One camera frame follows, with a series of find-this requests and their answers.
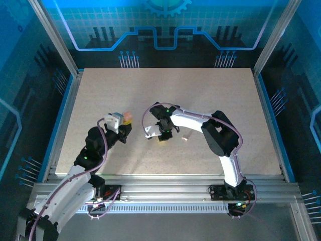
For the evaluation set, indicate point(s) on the pink earbud charging case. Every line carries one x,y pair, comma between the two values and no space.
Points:
127,116

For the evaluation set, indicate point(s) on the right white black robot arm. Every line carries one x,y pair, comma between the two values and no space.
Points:
220,135

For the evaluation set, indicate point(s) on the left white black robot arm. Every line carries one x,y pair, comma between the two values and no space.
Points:
67,190

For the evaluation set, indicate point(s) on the blue table edge strip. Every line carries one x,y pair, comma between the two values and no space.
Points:
57,125
276,125

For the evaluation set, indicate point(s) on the aluminium table side rail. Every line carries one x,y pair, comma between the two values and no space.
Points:
270,125
64,125

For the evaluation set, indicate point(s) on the wide aluminium mounting rail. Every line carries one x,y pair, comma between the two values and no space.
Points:
165,188

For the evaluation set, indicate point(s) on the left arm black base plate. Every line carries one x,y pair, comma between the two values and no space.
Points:
113,192

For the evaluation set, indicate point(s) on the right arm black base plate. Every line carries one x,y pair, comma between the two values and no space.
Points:
218,193

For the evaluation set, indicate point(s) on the aluminium frame post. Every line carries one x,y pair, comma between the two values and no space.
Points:
277,37
56,37

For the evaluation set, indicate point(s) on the aluminium lower frame bar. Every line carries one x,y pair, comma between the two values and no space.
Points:
303,221

